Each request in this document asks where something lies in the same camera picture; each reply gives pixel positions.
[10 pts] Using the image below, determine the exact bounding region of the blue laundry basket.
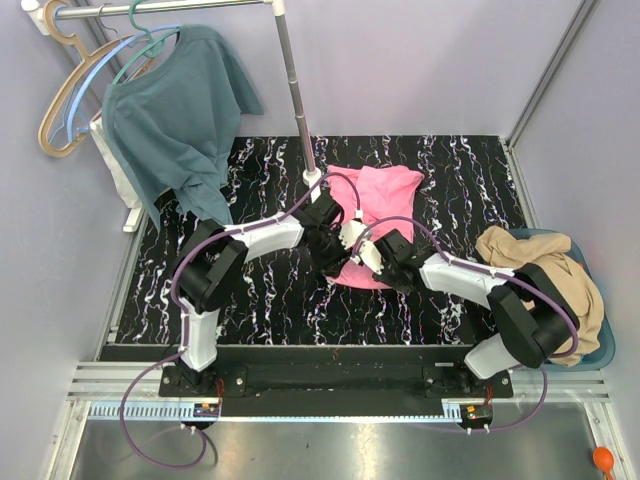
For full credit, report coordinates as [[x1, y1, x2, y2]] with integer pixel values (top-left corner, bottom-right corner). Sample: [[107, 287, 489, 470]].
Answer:
[[509, 228, 616, 372]]

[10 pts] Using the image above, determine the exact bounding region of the pink t-shirt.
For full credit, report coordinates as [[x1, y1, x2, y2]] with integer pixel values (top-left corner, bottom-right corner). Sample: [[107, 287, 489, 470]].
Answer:
[[328, 165, 424, 290]]

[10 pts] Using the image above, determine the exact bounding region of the green hanger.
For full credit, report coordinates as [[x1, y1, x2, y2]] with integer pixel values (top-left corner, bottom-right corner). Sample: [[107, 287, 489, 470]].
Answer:
[[112, 0, 180, 85]]

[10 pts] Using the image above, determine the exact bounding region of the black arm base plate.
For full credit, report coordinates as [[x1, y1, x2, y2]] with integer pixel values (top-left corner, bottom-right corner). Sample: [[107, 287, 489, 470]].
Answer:
[[91, 345, 514, 419]]

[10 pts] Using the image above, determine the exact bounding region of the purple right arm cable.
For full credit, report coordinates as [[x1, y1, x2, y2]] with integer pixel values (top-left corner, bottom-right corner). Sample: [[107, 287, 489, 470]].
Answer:
[[352, 214, 581, 434]]

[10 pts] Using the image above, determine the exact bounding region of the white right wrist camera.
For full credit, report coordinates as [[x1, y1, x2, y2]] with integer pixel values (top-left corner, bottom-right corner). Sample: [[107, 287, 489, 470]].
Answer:
[[351, 240, 384, 274]]

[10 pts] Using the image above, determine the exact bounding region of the orange ball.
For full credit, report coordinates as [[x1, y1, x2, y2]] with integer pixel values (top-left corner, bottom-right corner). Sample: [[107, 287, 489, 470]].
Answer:
[[592, 446, 615, 480]]

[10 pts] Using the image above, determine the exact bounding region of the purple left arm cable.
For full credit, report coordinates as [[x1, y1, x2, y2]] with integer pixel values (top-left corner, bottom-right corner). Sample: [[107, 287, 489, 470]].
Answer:
[[119, 172, 365, 471]]

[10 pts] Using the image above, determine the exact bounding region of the white slotted cable duct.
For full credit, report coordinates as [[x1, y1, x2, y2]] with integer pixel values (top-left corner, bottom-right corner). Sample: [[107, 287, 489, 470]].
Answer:
[[88, 401, 222, 422]]

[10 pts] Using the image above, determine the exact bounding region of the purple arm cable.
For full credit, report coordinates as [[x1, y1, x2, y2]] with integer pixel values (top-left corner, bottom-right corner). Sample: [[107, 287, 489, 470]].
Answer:
[[352, 214, 581, 434], [119, 172, 365, 471]]

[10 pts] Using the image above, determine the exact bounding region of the teal t-shirt on hanger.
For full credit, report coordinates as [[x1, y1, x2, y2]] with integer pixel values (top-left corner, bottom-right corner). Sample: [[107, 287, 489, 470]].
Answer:
[[102, 25, 264, 225]]

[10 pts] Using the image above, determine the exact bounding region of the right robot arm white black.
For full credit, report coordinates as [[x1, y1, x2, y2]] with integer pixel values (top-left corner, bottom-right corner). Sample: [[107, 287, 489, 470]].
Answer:
[[359, 229, 578, 397]]

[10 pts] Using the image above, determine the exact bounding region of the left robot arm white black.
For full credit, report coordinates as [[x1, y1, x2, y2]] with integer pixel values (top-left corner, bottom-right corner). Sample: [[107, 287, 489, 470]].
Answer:
[[171, 193, 349, 396]]

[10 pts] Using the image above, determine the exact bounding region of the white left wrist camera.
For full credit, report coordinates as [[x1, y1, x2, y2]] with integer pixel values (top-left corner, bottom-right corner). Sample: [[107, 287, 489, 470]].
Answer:
[[339, 209, 371, 250]]

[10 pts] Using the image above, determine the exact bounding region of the light blue hanger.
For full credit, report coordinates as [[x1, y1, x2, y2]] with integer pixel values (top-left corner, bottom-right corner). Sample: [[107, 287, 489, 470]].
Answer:
[[51, 24, 178, 146]]

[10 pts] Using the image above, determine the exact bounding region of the metal clothes rack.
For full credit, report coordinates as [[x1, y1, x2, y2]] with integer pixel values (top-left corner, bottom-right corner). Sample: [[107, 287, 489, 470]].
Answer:
[[19, 0, 331, 232]]

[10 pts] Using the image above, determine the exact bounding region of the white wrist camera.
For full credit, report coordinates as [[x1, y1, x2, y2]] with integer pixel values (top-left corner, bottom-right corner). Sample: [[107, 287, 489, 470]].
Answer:
[[351, 240, 384, 274], [339, 209, 371, 250]]

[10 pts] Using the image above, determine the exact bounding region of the beige garment in basket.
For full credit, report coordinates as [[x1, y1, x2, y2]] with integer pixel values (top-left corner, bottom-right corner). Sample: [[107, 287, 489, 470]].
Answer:
[[476, 226, 605, 367]]

